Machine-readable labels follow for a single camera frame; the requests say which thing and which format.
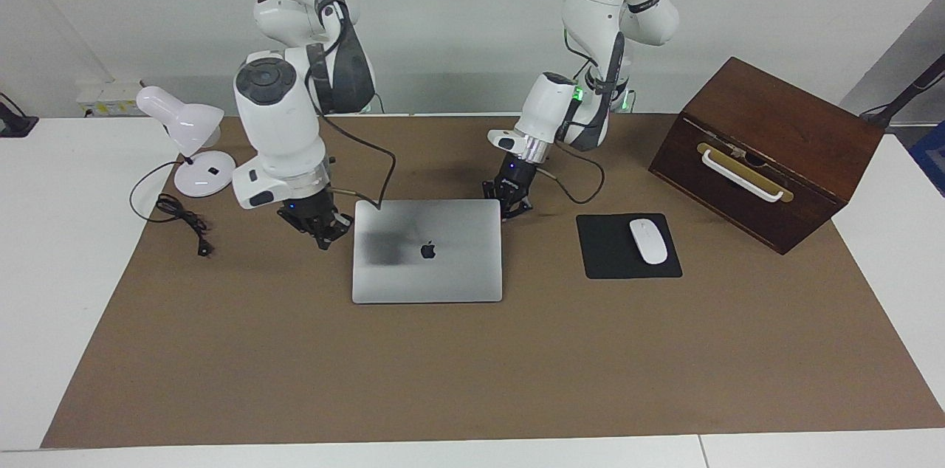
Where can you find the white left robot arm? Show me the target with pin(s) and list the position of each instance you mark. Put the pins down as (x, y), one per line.
(598, 3)

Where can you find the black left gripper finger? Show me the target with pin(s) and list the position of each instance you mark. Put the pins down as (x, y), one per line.
(493, 195)
(518, 206)

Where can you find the white computer mouse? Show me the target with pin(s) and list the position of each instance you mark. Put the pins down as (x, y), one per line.
(648, 243)

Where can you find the dark brown wooden box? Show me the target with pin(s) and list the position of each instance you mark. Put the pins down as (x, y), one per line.
(775, 114)

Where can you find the blue crate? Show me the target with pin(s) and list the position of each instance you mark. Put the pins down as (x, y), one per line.
(932, 158)

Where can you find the black stand pole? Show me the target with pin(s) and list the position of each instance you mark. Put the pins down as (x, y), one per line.
(912, 90)

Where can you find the white desk lamp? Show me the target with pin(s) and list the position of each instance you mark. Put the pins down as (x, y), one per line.
(184, 121)

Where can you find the brown table mat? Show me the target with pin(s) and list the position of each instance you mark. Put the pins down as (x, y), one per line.
(472, 379)

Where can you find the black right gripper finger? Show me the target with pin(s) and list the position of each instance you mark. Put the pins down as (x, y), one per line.
(319, 235)
(339, 224)

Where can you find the grey Apple laptop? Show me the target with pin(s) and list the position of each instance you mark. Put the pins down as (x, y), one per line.
(458, 269)

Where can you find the black clamp mount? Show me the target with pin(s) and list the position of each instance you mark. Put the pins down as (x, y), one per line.
(15, 127)

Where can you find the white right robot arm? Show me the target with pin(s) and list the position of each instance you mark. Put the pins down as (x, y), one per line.
(277, 128)

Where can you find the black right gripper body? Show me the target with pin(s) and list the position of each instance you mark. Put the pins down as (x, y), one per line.
(306, 210)

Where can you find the black mouse pad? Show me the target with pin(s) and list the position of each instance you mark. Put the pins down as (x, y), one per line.
(605, 254)

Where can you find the white power strip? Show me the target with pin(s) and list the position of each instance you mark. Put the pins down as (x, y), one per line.
(111, 97)

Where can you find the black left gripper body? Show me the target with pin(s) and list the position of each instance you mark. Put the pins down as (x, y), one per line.
(519, 173)

